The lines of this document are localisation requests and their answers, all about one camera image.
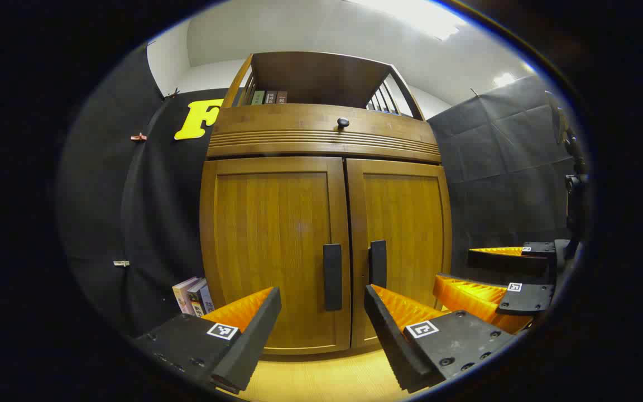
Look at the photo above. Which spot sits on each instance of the wooden cabinet door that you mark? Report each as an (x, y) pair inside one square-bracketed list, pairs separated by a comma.
[(271, 234), (411, 223)]

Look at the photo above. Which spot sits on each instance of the blue book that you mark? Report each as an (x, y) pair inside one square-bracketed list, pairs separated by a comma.
[(208, 301)]

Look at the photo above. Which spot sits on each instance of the wooden double-door shoe cabinet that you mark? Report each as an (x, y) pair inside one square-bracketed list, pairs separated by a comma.
[(321, 78)]

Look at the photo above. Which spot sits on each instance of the red clip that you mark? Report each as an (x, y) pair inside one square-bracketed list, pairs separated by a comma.
[(138, 137)]

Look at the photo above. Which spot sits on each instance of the small ceiling light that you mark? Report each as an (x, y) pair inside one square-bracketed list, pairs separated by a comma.
[(503, 80)]

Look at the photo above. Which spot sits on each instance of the black backdrop cloth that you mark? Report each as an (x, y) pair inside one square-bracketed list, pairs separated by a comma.
[(154, 212), (500, 167)]

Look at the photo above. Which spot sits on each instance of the dark striped book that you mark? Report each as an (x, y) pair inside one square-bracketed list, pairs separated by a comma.
[(196, 301)]

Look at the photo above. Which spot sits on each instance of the black clip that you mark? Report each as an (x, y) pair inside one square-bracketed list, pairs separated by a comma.
[(173, 94)]

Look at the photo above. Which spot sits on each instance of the wooden drawer with black knob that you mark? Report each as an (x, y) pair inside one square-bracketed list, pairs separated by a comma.
[(277, 124)]

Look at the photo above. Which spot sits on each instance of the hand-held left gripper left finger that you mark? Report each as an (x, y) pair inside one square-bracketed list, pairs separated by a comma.
[(254, 335)]

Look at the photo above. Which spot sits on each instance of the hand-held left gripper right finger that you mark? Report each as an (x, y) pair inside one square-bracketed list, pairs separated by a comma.
[(385, 335)]

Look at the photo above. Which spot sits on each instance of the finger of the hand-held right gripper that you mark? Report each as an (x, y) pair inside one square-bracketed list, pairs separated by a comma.
[(505, 262), (528, 300)]

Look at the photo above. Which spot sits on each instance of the green book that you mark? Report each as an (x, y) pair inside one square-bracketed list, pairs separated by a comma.
[(257, 98)]

